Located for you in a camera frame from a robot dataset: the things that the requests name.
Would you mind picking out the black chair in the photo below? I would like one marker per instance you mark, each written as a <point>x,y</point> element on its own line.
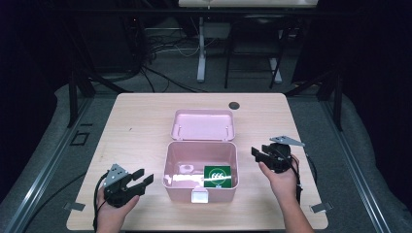
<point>256,32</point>

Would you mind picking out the green square packet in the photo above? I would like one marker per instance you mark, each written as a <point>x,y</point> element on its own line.
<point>223,181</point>

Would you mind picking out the black metal stand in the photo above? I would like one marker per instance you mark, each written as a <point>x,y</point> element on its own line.
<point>336,97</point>
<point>74,97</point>

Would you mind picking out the pink plastic box with lid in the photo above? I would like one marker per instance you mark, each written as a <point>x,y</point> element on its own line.
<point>189,155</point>

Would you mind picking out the grey metal table bracket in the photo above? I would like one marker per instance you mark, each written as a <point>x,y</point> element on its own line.
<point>321,207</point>
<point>75,206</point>

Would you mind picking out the person's right hand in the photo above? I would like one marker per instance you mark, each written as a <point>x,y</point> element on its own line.
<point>285,184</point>

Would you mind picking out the aluminium floor rail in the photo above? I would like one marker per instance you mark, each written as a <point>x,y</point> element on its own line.
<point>42,174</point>
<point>353,168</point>

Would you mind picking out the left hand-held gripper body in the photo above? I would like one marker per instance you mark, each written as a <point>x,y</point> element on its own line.
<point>118,191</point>

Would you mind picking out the person's left hand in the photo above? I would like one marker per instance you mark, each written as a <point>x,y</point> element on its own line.
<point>111,215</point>

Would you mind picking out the white desk with legs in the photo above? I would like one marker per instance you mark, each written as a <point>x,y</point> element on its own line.
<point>201,51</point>

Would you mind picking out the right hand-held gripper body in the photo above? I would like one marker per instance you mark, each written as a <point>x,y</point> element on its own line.
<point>278,158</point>

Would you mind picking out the black round table grommet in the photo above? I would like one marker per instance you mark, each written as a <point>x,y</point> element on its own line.
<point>233,105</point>

